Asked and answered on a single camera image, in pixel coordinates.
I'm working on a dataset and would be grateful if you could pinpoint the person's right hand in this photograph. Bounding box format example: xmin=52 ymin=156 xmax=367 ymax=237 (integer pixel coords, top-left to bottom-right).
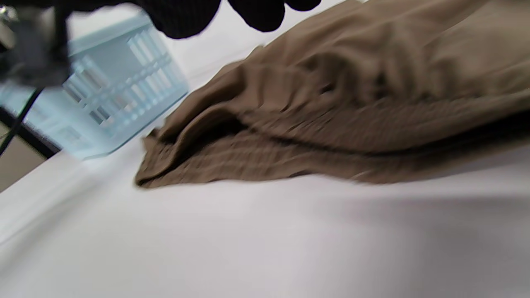
xmin=62 ymin=0 xmax=321 ymax=40

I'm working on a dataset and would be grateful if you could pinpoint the brown garment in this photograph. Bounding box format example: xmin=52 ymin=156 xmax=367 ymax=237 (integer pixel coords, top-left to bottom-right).
xmin=135 ymin=0 xmax=530 ymax=189

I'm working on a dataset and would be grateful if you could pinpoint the light blue plastic basket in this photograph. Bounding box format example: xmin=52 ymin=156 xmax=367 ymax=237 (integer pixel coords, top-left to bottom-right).
xmin=0 ymin=12 xmax=190 ymax=161

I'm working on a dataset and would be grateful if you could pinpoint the black cable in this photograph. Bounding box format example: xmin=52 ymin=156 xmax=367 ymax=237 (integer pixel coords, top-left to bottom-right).
xmin=0 ymin=88 xmax=43 ymax=156

